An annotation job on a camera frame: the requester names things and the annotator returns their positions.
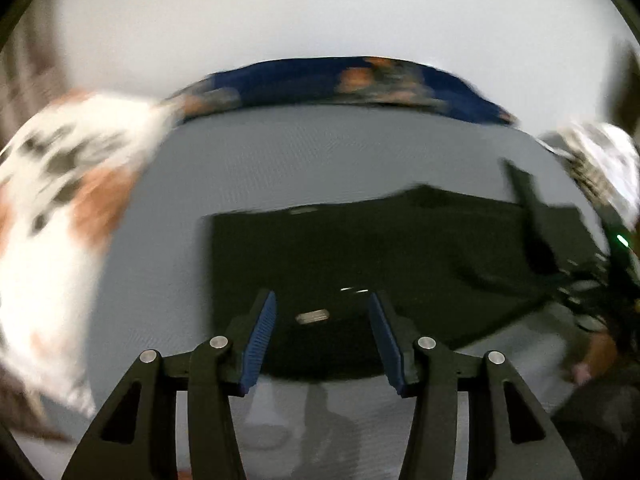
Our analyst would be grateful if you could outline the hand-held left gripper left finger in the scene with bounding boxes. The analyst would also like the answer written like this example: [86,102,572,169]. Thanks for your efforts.
[61,289,278,480]

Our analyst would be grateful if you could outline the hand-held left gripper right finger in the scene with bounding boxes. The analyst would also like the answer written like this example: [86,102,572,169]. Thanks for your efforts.
[368,289,583,480]

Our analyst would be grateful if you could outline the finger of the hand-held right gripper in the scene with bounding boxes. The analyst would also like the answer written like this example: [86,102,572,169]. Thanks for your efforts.
[502,159,566,276]

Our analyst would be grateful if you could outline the black pants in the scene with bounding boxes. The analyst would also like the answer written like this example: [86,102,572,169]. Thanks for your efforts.
[202,185,608,381]

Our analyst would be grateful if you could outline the person's right hand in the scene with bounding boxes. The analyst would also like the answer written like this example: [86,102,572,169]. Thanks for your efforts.
[570,332,620,387]

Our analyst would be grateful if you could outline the white floral pillow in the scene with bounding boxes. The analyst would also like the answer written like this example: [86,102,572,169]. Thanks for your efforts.
[537,121,640,241]
[0,89,176,418]

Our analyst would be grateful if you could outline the person's dark clothing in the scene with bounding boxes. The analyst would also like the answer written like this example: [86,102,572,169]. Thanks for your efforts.
[547,360,640,480]

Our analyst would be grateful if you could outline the grey mesh mattress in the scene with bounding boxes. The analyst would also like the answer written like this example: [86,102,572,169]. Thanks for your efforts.
[90,105,616,480]

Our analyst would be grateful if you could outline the blue floral blanket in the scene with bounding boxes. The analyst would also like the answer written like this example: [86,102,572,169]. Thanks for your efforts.
[165,55,518,128]

